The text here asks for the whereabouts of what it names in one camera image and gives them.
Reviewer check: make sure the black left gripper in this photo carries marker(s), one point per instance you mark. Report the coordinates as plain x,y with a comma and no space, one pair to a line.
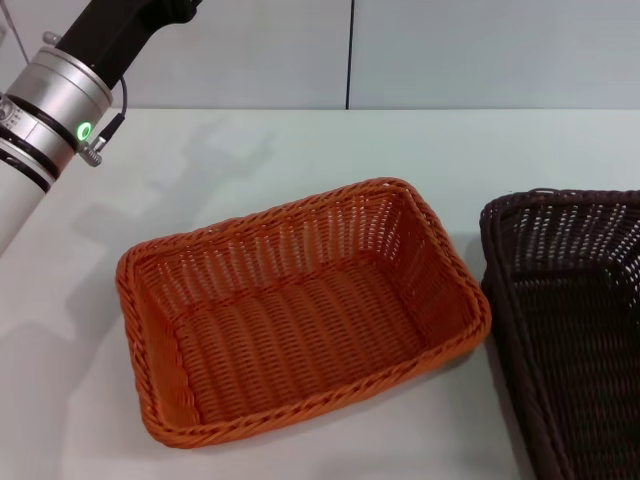
110,35

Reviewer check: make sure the orange woven plastic basket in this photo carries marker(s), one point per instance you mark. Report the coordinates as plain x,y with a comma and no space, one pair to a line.
300,320

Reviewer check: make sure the dark brown woven basket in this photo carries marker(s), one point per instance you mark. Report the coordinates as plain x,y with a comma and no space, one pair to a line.
575,325

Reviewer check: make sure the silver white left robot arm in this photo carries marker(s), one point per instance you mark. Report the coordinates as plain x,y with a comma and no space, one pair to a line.
50,100

